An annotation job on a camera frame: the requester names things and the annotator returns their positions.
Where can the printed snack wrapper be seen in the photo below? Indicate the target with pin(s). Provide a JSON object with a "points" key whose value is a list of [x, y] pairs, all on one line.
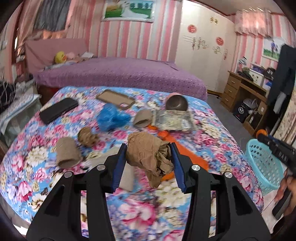
{"points": [[173, 120]]}

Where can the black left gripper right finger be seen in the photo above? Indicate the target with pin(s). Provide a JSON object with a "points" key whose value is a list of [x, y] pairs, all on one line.
{"points": [[220, 208]]}

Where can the dotted storage box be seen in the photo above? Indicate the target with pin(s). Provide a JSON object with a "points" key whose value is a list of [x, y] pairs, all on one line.
{"points": [[17, 115]]}

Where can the pink headboard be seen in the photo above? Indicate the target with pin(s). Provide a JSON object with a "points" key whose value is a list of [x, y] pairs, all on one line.
{"points": [[41, 53]]}

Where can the white wardrobe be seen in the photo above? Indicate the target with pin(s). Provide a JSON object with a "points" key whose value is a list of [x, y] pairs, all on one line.
{"points": [[206, 45]]}

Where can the brown paper ball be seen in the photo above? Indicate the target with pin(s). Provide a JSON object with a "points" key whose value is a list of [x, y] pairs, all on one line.
{"points": [[150, 154]]}

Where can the blue plastic bag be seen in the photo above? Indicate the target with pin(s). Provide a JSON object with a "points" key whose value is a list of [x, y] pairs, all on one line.
{"points": [[110, 118]]}

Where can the orange cloth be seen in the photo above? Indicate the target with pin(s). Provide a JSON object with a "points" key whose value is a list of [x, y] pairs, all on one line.
{"points": [[165, 136]]}

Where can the small framed wall picture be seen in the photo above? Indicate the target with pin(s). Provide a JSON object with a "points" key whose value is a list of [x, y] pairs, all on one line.
{"points": [[272, 47]]}

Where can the black patterned bag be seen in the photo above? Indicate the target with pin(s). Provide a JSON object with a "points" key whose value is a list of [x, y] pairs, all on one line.
{"points": [[7, 95]]}

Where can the framed landscape picture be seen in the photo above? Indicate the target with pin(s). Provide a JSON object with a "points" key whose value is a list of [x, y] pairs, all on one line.
{"points": [[139, 11]]}

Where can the yellow duck plush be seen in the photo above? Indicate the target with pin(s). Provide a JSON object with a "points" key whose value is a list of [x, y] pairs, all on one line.
{"points": [[60, 58]]}

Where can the pink metal mug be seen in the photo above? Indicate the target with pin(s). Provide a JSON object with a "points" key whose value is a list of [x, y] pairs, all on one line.
{"points": [[176, 101]]}

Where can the cardboard tube on left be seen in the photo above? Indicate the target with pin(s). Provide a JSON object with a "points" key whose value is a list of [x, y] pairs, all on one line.
{"points": [[68, 154]]}

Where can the brown phone case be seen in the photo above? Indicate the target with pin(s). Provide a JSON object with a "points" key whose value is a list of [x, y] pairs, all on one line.
{"points": [[120, 100]]}

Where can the turquoise plastic basket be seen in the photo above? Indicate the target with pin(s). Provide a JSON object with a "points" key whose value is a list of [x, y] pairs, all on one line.
{"points": [[267, 168]]}

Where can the purple dotted bed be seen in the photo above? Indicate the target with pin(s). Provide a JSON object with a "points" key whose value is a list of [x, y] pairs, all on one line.
{"points": [[124, 72]]}

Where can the pink window curtain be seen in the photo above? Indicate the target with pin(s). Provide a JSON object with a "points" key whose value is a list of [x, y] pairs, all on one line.
{"points": [[255, 22]]}

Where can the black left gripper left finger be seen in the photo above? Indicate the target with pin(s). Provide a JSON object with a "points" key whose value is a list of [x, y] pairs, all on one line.
{"points": [[58, 218]]}

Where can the wooden desk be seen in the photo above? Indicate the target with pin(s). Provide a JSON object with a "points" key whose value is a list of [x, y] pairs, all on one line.
{"points": [[237, 90]]}

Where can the right hand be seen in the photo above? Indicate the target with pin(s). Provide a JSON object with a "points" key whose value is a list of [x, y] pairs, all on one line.
{"points": [[285, 197]]}

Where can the black wallet case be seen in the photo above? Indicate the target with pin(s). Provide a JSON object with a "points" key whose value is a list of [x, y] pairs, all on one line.
{"points": [[53, 112]]}

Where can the cardboard tube roll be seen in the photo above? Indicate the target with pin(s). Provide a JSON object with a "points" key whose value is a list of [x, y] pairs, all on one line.
{"points": [[143, 118]]}

